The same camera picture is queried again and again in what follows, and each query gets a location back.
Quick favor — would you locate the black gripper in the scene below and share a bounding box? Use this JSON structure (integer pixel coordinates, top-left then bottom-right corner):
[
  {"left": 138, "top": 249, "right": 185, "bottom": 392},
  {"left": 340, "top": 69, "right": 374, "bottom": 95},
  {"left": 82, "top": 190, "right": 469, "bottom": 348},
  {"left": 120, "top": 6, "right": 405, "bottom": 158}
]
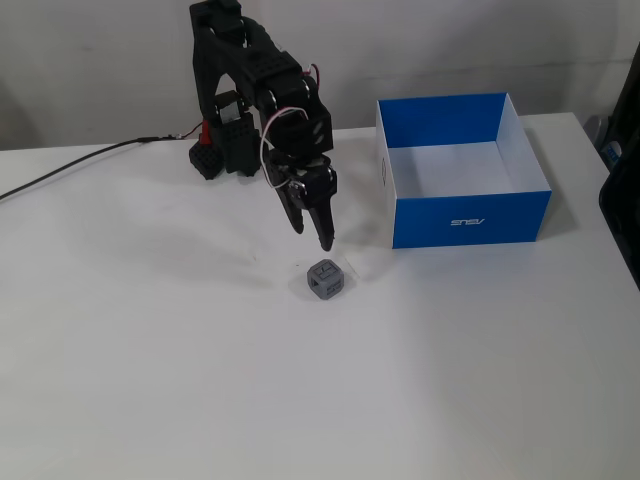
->
[{"left": 266, "top": 149, "right": 338, "bottom": 253}]

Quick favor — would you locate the gray cube block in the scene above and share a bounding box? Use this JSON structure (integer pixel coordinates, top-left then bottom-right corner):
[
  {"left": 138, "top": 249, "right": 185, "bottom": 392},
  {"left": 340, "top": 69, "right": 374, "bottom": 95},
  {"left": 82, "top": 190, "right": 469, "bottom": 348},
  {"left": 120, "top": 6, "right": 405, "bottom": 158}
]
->
[{"left": 305, "top": 258, "right": 344, "bottom": 302}]

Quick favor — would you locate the blue and white cardboard box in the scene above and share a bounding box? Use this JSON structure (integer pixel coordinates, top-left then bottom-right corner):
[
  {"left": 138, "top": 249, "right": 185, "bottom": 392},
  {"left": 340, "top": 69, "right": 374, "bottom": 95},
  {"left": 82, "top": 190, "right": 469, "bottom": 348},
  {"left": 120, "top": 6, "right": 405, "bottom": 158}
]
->
[{"left": 375, "top": 91, "right": 553, "bottom": 250}]

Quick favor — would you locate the gray and blue object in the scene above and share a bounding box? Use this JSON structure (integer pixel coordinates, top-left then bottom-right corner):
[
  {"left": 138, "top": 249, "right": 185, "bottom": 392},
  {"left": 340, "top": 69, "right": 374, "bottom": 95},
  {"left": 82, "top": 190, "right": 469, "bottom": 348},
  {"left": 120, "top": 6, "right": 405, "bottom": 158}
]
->
[{"left": 583, "top": 113, "right": 621, "bottom": 172}]

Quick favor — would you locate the white and red servo wire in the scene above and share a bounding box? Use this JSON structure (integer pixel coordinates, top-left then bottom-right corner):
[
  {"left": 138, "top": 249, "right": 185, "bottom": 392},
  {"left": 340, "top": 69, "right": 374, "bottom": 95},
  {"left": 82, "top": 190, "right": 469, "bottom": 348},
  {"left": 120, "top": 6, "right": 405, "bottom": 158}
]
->
[{"left": 258, "top": 106, "right": 309, "bottom": 190}]

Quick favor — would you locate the black power cable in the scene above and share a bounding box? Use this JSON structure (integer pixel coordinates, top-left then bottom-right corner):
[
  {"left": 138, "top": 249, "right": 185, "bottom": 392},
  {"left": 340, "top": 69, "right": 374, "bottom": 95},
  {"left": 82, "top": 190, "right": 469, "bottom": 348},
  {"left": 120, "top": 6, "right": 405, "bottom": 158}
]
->
[{"left": 0, "top": 127, "right": 206, "bottom": 202}]

